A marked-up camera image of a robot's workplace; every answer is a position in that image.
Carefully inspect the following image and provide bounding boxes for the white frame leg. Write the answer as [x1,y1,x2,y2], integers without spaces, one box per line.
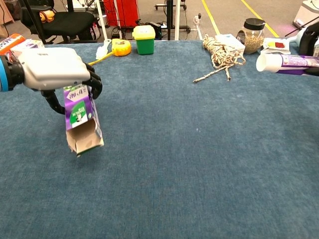
[96,0,109,42]

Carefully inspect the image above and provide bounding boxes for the orange red can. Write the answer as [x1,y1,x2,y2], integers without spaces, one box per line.
[0,33,26,56]

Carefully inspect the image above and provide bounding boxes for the white power strip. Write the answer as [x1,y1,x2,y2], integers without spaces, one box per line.
[193,12,203,40]

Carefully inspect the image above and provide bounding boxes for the blue table cloth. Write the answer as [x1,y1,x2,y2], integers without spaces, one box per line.
[0,39,319,239]

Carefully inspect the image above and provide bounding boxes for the beige braided rope bundle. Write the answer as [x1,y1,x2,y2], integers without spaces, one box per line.
[192,33,247,84]

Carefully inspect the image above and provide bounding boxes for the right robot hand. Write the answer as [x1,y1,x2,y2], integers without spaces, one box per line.
[298,21,319,77]

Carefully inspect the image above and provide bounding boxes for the purple toothpaste box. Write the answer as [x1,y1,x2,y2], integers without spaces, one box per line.
[63,84,105,158]

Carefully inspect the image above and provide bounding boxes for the white pole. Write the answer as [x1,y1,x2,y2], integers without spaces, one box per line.
[174,0,181,41]

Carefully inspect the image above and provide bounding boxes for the red cabinet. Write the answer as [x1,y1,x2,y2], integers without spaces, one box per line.
[103,0,140,28]

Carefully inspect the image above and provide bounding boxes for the mint handled scrub brush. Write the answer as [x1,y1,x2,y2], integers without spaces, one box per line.
[95,39,112,60]

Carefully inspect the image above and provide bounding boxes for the glass jar black lid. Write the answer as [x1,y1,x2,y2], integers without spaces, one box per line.
[236,18,266,54]

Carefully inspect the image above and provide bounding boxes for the black light stand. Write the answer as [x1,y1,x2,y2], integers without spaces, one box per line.
[22,0,48,45]

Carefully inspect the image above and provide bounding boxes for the black office chair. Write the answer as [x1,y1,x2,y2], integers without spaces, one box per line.
[19,0,100,44]

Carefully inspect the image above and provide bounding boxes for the yellow tape measure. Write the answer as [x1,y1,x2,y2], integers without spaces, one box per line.
[87,38,132,67]

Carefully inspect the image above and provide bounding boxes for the black slanted rod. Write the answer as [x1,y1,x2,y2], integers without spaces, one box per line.
[285,24,304,37]

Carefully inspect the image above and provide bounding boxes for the yellow plush toy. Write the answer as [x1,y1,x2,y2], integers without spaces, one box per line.
[39,9,55,23]

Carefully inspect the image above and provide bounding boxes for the white appliance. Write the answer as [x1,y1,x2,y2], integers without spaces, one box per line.
[293,0,319,28]

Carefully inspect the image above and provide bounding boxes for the wooden board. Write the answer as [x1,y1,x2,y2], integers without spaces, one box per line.
[0,0,15,37]

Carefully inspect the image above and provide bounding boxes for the yellow green mini bin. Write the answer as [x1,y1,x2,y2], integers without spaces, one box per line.
[132,24,156,56]

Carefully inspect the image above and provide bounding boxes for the purple toothpaste tube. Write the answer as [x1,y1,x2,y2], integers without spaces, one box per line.
[256,53,319,75]

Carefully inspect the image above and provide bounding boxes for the white blue carton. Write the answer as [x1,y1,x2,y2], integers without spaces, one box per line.
[214,34,246,52]

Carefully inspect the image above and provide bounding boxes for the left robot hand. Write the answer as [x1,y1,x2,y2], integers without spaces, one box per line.
[8,47,103,116]

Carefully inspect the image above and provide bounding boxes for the white snack packet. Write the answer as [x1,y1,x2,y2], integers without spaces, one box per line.
[260,37,292,55]

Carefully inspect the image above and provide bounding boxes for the small white purple carton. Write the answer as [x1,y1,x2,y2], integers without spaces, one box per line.
[11,39,45,54]

